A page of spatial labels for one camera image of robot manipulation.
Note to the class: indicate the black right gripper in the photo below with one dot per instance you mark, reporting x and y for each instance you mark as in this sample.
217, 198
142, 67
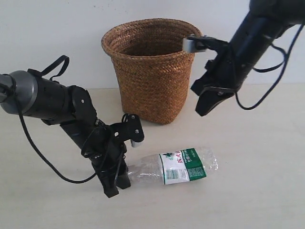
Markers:
224, 74

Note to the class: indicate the left wrist camera black silver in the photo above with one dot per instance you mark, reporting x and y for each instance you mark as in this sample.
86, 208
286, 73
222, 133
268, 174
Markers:
130, 128

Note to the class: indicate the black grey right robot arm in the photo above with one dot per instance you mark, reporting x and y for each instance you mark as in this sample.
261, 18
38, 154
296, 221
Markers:
269, 23

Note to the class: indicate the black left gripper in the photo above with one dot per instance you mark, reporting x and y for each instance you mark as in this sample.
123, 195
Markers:
107, 157

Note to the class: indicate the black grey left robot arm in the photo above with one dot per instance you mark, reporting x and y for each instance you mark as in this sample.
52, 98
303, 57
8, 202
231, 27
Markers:
70, 107

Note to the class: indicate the brown woven wicker basket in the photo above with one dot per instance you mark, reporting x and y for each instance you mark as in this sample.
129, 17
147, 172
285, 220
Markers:
152, 70

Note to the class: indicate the clear plastic bottle green label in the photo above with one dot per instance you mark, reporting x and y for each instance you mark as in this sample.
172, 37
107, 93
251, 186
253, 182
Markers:
174, 167

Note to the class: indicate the right wrist camera black silver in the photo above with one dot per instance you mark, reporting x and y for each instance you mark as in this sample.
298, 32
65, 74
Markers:
193, 44

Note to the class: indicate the wrist camera black silver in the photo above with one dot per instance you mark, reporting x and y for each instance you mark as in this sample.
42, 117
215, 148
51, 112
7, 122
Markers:
193, 44
130, 128

